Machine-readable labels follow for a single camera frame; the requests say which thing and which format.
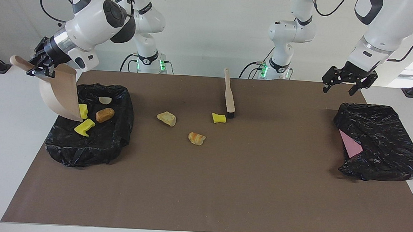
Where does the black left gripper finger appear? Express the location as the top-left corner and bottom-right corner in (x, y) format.
(349, 81), (368, 97)
(322, 67), (340, 94)

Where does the beige plastic dustpan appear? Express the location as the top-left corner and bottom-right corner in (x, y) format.
(7, 55), (87, 122)

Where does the notched yellow sponge piece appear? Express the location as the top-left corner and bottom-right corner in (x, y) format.
(74, 118), (96, 138)

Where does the brown bread roll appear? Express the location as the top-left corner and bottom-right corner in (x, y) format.
(95, 107), (115, 124)

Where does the white brush handle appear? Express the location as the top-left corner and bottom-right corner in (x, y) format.
(222, 68), (238, 119)

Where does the small yellow sponge wedge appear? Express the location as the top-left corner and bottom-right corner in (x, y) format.
(211, 112), (227, 124)

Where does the pale green trash chunk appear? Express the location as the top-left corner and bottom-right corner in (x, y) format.
(156, 111), (177, 127)

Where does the orange striped croissant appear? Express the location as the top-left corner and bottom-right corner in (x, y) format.
(188, 132), (206, 146)

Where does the black bag bin with pink box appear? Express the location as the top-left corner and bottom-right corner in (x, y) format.
(330, 102), (413, 184)

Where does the black bag lined trash bin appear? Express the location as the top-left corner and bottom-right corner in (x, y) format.
(44, 81), (136, 170)

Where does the pink box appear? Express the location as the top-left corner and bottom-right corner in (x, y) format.
(338, 129), (364, 159)

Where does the brown table mat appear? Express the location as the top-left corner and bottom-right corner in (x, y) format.
(1, 66), (413, 232)

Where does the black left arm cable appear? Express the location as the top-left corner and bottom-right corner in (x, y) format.
(310, 0), (413, 64)

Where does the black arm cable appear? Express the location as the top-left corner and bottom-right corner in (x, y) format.
(39, 0), (137, 31)
(310, 0), (413, 64)

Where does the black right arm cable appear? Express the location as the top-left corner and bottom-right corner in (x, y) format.
(39, 0), (137, 31)

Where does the black base cable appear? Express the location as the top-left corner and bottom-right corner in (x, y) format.
(120, 53), (175, 75)
(239, 59), (268, 80)

